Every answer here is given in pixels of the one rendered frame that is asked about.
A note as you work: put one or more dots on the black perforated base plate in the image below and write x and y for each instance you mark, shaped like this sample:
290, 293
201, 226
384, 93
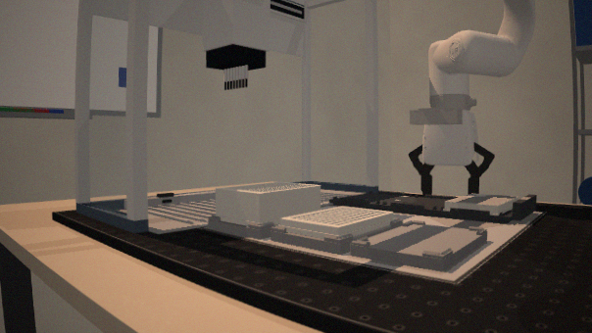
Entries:
541, 282

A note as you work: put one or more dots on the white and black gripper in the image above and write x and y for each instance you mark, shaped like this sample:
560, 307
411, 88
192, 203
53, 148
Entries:
451, 145

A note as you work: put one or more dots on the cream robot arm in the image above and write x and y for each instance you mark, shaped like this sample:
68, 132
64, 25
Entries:
478, 53

